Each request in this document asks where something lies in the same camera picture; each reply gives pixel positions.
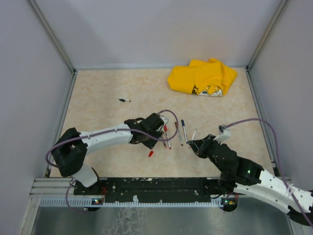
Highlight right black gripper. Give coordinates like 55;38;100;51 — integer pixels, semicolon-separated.
188;134;228;174

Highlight white pen red tip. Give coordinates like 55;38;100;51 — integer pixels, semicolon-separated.
164;131;172;149

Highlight white pen blue markings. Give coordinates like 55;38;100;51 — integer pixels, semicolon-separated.
177;127;183;146

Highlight white pen red end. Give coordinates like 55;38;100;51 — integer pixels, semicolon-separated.
188;128;197;149

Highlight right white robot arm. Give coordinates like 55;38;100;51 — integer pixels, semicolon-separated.
188;135;313;226

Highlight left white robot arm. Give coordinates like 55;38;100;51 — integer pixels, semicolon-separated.
51;113;168;194

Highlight black capped marker pen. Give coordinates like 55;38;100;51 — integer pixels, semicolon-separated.
118;98;131;102

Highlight yellow folded t-shirt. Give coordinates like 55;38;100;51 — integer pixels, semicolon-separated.
167;58;238;97

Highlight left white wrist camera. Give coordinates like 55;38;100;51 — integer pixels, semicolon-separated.
160;115;169;125

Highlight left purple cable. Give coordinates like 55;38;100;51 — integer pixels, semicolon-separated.
45;109;179;213

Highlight purple cable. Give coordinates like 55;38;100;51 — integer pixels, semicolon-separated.
224;118;313;226
45;109;179;213

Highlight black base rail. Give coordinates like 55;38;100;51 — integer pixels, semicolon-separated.
74;177;232;203

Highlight white slotted cable duct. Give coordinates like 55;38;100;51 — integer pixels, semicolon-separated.
39;197;224;208

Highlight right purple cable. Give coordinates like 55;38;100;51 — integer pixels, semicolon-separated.
224;118;313;226

